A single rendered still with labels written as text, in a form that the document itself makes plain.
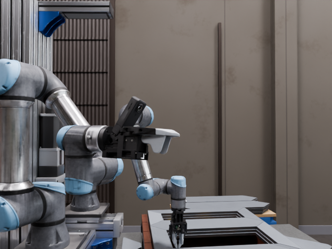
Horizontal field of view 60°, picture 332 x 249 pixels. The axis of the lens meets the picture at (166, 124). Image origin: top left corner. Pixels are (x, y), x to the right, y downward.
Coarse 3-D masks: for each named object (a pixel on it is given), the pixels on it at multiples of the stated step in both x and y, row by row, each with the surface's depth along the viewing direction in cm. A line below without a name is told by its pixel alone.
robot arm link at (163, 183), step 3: (156, 180) 144; (159, 180) 145; (162, 180) 146; (165, 180) 146; (168, 180) 145; (159, 183) 142; (162, 183) 144; (165, 183) 144; (162, 186) 143; (165, 186) 144; (162, 189) 142; (165, 189) 143; (162, 192) 144; (165, 192) 144
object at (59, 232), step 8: (32, 224) 101; (40, 224) 100; (48, 224) 100; (56, 224) 102; (64, 224) 106; (32, 232) 100; (40, 232) 99; (48, 232) 100; (56, 232) 101; (64, 232) 104; (32, 240) 99; (40, 240) 98; (48, 240) 99; (56, 240) 101; (64, 240) 103; (32, 248) 98; (40, 248) 98; (48, 248) 98; (56, 248) 100
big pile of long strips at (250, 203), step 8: (192, 200) 247; (200, 200) 247; (208, 200) 247; (216, 200) 247; (224, 200) 247; (232, 200) 247; (240, 200) 247; (248, 200) 247; (256, 200) 255; (192, 208) 221; (248, 208) 226; (256, 208) 226; (264, 208) 230
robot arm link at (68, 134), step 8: (64, 128) 82; (72, 128) 80; (80, 128) 79; (64, 136) 80; (72, 136) 79; (80, 136) 78; (64, 144) 80; (72, 144) 79; (80, 144) 78; (72, 152) 79; (80, 152) 79; (88, 152) 81
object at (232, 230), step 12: (168, 216) 204; (192, 216) 206; (204, 216) 207; (216, 216) 208; (228, 216) 208; (240, 216) 202; (216, 228) 174; (228, 228) 175; (240, 228) 176; (252, 228) 177; (264, 240) 163
